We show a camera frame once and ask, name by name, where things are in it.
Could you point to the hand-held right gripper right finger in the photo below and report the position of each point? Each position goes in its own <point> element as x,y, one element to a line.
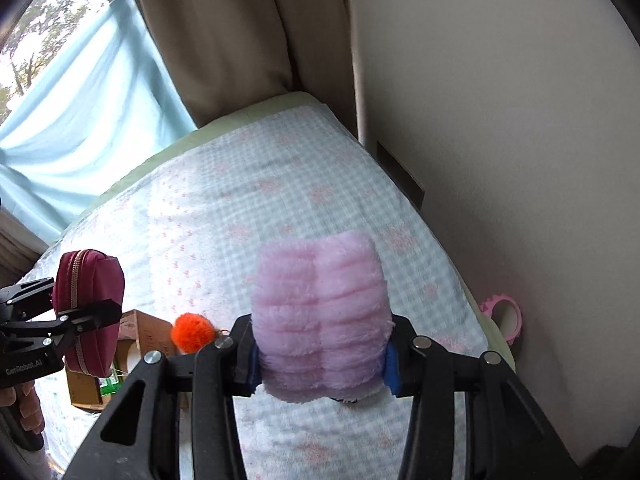
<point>392,367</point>

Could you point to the brown cardboard box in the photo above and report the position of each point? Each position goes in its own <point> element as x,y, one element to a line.
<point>117,360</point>

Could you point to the green mattress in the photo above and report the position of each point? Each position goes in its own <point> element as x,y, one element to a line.
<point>175,135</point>

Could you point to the maroon zippered pouch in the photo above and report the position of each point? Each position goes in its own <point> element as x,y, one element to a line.
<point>89,310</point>

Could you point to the checkered floral bed sheet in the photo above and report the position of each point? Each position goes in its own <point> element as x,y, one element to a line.
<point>280,200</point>

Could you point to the pink fluffy plush pouch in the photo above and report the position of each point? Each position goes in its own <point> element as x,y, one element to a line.
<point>320,310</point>

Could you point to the orange pompom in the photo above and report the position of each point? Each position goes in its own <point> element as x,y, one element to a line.
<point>191,333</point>

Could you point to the person's left hand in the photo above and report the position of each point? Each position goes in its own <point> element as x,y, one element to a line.
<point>27,405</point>

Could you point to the beige curtain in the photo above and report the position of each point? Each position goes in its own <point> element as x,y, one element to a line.
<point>250,35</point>

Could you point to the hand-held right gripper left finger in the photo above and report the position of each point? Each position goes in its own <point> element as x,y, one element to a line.
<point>250,360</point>

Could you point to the light blue curtain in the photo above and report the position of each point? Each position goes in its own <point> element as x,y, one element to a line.
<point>85,110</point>

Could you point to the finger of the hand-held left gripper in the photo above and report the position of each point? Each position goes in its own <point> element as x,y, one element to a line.
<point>30,291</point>
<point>85,321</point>

